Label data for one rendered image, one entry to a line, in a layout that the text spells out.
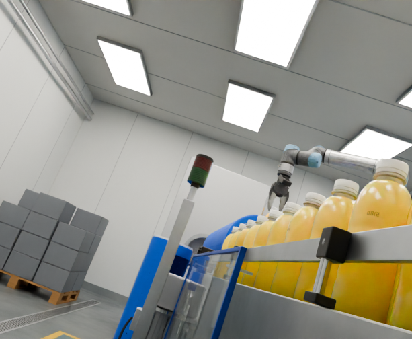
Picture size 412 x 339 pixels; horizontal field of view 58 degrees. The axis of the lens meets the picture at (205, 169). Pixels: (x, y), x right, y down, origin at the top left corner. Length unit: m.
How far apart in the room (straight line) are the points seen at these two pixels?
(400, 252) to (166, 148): 7.00
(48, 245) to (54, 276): 0.40
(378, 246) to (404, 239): 0.04
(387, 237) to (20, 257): 5.07
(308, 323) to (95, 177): 7.01
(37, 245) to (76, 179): 2.47
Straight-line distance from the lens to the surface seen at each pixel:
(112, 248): 7.04
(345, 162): 2.01
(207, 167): 1.24
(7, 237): 5.38
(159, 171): 7.15
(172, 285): 1.42
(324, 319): 0.38
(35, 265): 5.21
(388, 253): 0.36
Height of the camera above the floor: 0.89
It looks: 15 degrees up
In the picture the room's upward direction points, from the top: 20 degrees clockwise
